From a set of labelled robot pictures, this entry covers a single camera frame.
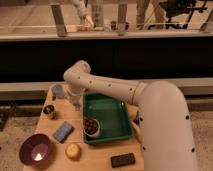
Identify wooden table railing posts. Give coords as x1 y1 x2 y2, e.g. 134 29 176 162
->
49 0 213 38

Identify blue sponge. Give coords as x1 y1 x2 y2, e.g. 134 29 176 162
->
53 122 74 143

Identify round yellow bread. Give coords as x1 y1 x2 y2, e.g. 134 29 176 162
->
65 143 81 160

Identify small metal can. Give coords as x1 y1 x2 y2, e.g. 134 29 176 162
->
43 105 56 119

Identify blue-grey cup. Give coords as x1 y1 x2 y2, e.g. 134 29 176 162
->
51 84 64 99

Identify green plastic tray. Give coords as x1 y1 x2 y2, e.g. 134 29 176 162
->
83 94 133 145

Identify purple bowl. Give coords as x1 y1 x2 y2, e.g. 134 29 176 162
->
19 133 52 166

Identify cup of dark berries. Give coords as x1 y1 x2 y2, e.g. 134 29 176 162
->
83 118 100 138

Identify black office chair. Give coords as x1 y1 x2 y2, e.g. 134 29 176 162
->
160 0 207 29

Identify black rectangular block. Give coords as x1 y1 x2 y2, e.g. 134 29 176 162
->
111 153 135 168

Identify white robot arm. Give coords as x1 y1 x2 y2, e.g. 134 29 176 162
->
63 60 198 171

